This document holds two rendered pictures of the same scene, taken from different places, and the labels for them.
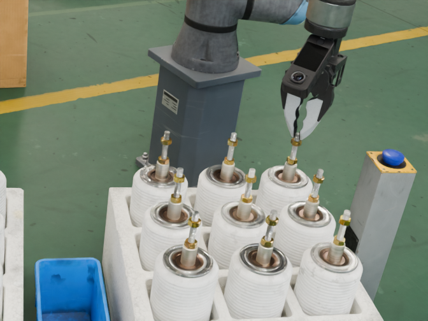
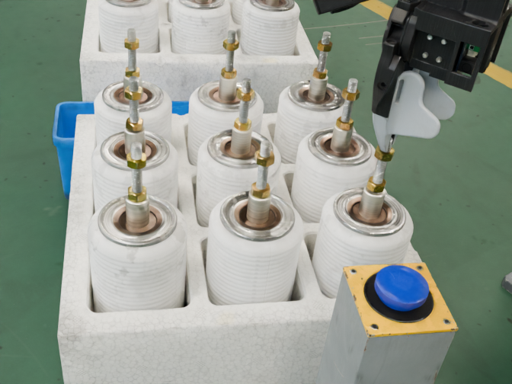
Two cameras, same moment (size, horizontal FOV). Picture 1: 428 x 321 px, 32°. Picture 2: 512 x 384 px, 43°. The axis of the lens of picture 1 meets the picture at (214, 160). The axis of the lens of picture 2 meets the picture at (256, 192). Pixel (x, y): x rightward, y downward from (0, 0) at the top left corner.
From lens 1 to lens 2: 133 cm
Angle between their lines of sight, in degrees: 76
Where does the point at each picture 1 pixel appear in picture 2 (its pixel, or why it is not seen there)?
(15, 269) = (180, 57)
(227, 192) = (301, 147)
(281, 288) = (95, 177)
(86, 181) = (492, 198)
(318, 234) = (211, 223)
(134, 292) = not seen: hidden behind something
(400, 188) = (350, 341)
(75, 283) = not seen: hidden behind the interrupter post
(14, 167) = (482, 145)
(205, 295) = (100, 127)
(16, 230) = (242, 59)
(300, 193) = (328, 225)
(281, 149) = not seen: outside the picture
